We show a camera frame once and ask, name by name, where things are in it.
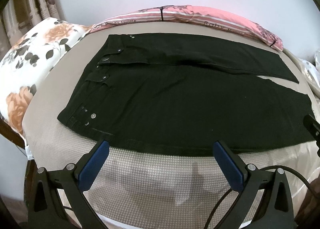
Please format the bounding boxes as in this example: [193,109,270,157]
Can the beige curtain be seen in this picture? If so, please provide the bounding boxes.
[1,0,64,57]

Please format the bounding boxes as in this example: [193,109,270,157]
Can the white dotted blanket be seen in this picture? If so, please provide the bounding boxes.
[300,49,320,98]

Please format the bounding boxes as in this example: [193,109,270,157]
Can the black pants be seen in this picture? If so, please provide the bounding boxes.
[57,33,313,156]

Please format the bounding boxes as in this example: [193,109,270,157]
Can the white floral pillow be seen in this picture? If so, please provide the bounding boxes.
[0,17,92,142]

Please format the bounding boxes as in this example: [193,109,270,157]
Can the pink striped tree-print pillow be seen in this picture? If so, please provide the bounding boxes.
[90,5,284,52]

